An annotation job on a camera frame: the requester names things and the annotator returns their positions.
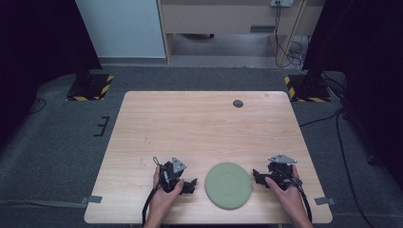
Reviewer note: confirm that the person's right hand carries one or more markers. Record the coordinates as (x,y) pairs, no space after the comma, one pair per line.
(290,201)

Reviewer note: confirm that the grey tape piece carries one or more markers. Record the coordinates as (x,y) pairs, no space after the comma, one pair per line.
(324,201)
(92,199)

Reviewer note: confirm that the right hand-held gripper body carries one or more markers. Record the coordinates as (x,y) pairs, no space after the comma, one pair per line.
(280,172)

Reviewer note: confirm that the grey round table grommet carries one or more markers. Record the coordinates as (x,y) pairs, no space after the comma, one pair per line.
(238,103)

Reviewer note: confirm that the grey power strip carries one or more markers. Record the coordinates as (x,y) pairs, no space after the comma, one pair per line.
(282,2)

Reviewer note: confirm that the dark curtain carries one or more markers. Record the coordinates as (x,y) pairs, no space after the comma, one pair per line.
(34,47)
(370,63)

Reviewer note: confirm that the person's left hand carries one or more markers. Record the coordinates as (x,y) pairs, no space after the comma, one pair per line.
(163,202)

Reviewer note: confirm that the black stand base striped edge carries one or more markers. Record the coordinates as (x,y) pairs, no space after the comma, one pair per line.
(90,87)
(309,90)

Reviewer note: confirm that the white wall panel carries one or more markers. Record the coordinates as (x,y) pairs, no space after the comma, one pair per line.
(122,27)

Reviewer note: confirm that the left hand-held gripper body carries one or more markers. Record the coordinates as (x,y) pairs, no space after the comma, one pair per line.
(172,172)

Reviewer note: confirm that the green plate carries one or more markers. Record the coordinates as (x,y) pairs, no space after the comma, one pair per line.
(228,186)

